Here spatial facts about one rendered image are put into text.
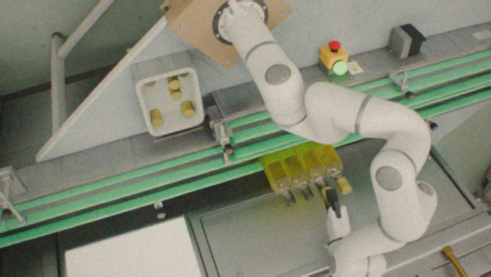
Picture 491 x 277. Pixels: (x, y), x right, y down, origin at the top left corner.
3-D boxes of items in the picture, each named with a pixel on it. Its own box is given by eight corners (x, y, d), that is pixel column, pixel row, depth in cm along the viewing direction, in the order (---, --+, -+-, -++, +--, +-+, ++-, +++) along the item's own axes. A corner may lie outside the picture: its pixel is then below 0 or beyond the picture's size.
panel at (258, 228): (63, 253, 135) (74, 355, 113) (60, 249, 133) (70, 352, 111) (317, 175, 151) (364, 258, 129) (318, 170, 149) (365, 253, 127)
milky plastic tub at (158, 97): (145, 119, 137) (151, 138, 131) (129, 65, 120) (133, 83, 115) (198, 105, 140) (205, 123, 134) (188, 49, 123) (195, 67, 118)
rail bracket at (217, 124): (216, 146, 137) (227, 176, 129) (209, 109, 125) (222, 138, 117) (224, 144, 138) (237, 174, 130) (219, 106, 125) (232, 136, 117)
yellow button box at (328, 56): (317, 62, 145) (327, 75, 140) (319, 45, 139) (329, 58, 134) (336, 58, 146) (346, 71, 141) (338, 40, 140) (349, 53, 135)
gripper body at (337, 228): (352, 255, 120) (345, 221, 127) (358, 237, 112) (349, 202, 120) (326, 258, 120) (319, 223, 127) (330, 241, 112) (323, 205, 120)
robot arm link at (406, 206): (359, 184, 100) (332, 220, 90) (403, 117, 86) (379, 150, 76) (417, 224, 95) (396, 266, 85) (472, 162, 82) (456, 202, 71)
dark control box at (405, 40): (387, 45, 149) (400, 59, 144) (391, 26, 143) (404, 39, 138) (406, 40, 151) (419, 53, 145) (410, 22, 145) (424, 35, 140)
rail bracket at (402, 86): (383, 76, 141) (405, 102, 133) (387, 59, 136) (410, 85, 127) (393, 74, 142) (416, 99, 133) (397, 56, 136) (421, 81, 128)
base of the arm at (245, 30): (202, 13, 105) (222, 51, 96) (244, -18, 103) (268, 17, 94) (232, 47, 117) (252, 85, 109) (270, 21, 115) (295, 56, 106)
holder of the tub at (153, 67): (150, 130, 141) (154, 146, 136) (130, 64, 121) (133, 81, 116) (200, 116, 144) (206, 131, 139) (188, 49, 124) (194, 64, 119)
